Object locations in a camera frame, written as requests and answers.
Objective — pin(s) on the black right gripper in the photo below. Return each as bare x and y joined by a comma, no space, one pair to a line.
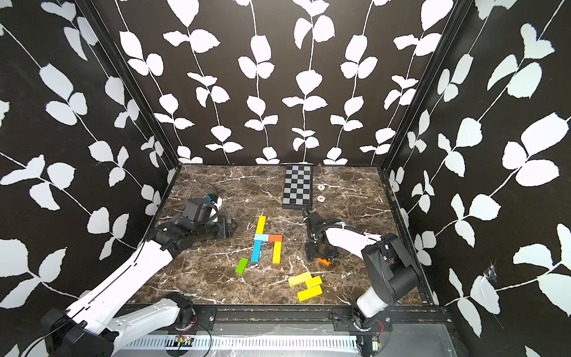
310,253

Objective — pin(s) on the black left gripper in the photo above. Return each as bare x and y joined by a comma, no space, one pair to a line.
226,227

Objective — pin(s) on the orange long block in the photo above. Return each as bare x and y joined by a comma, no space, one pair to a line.
324,262

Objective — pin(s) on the small yellow block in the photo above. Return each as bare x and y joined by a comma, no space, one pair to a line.
313,282

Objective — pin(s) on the yellow long block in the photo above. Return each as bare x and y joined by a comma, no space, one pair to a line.
260,225

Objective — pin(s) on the teal long block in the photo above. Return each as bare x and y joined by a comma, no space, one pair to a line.
256,251

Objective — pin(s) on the green block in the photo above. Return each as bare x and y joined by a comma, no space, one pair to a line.
242,266

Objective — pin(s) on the light blue short block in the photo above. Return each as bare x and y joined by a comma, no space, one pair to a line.
261,237

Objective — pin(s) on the red short block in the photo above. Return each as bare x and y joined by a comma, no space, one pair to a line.
275,238

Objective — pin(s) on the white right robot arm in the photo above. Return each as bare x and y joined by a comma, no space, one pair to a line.
391,269

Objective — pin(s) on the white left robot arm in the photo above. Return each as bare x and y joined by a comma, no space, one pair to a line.
91,326

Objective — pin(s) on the black grey checkerboard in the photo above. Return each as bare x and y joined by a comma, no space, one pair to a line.
297,192

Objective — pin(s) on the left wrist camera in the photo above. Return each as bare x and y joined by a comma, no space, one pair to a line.
200,210

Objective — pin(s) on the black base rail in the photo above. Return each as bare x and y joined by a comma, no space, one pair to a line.
283,320

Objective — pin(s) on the white slotted cable duct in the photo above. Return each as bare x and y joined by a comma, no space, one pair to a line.
164,343

